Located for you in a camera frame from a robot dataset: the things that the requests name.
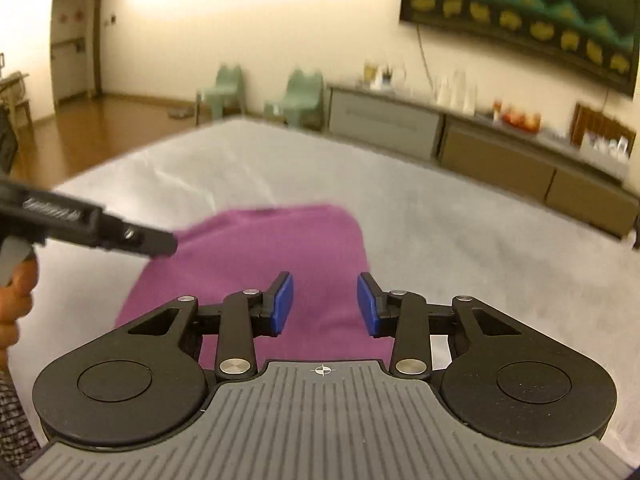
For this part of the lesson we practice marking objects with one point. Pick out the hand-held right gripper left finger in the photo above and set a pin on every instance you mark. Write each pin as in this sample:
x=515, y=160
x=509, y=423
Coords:
x=282, y=305

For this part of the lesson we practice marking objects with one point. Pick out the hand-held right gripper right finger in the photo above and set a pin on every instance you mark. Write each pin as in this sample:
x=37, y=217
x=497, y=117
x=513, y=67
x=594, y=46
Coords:
x=367, y=305

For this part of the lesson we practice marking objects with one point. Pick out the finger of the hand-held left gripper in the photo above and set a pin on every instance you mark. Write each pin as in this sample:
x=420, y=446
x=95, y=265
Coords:
x=145, y=242

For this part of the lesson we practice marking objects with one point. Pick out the purple pants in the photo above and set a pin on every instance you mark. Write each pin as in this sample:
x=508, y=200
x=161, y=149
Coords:
x=310, y=245

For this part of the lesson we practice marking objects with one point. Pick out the person's left hand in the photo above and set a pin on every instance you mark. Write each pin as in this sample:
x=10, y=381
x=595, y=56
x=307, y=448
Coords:
x=17, y=300

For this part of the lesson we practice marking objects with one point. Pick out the light wooden chair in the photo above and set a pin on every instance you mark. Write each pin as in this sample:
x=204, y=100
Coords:
x=17, y=97

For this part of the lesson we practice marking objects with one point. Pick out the green plastic chair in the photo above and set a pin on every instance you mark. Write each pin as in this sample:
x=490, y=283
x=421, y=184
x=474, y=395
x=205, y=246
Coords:
x=297, y=102
x=225, y=92

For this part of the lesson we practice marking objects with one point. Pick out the long grey brown sideboard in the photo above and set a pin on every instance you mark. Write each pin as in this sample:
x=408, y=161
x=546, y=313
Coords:
x=495, y=160

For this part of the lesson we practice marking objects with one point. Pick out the grey knit clothing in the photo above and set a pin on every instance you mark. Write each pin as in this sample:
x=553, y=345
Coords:
x=17, y=420

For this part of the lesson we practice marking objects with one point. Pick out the group of clear glass cups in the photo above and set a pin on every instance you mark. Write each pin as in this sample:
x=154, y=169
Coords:
x=457, y=95

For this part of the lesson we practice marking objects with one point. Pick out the white device with tubes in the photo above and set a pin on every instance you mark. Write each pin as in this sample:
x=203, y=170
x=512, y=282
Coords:
x=390, y=77

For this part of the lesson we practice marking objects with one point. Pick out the amber glass jar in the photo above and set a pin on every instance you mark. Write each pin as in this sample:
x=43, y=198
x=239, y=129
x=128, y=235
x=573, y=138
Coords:
x=370, y=74

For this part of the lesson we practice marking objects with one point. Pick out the red fruit bowl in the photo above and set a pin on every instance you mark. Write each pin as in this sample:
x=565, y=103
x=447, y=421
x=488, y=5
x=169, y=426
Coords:
x=520, y=121

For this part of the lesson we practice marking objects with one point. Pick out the white storage box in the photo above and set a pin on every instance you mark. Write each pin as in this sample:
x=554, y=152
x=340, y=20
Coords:
x=605, y=157

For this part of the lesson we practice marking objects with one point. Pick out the dark wall hanging yellow shapes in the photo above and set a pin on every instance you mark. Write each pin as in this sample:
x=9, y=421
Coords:
x=525, y=5

